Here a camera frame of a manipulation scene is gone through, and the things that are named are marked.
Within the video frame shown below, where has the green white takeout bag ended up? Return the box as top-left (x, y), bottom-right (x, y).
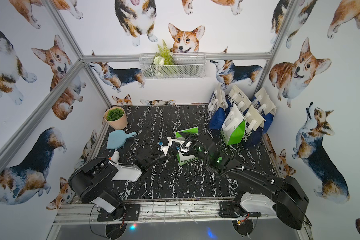
top-left (159, 127), bottom-right (199, 166)

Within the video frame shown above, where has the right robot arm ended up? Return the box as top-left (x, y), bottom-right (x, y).
top-left (180, 132), bottom-right (312, 230)

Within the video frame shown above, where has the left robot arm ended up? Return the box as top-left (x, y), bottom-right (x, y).
top-left (69, 143), bottom-right (169, 220)

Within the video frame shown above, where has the blue white bag left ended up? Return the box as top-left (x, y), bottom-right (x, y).
top-left (207, 84), bottom-right (229, 130)

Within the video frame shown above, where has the blue white bag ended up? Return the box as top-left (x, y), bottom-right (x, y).
top-left (207, 84), bottom-right (229, 130)
top-left (243, 88), bottom-right (277, 147)
top-left (226, 85), bottom-right (252, 114)

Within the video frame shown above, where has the blue white bag middle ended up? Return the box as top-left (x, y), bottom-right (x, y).
top-left (226, 85), bottom-right (252, 114)

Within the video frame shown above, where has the blue white bag right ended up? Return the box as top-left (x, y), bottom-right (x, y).
top-left (243, 88), bottom-right (277, 147)

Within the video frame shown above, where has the small white orange bottle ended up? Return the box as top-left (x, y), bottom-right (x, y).
top-left (109, 151), bottom-right (120, 165)

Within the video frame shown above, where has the light blue dustpan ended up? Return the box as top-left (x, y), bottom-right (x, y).
top-left (107, 130), bottom-right (137, 150)

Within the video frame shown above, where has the terracotta pot with plant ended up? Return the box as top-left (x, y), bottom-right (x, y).
top-left (104, 107), bottom-right (128, 130)

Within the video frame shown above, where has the artificial fern with flower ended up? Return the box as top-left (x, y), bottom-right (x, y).
top-left (153, 40), bottom-right (175, 78)

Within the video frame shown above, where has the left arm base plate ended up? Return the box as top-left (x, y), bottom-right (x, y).
top-left (97, 204), bottom-right (141, 222)

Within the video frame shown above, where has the aluminium frame rail front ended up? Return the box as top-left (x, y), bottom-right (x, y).
top-left (52, 200), bottom-right (304, 226)

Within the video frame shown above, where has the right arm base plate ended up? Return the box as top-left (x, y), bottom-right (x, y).
top-left (219, 202), bottom-right (262, 218)

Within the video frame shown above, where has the white wire wall basket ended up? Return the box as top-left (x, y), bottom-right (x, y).
top-left (139, 53), bottom-right (207, 80)

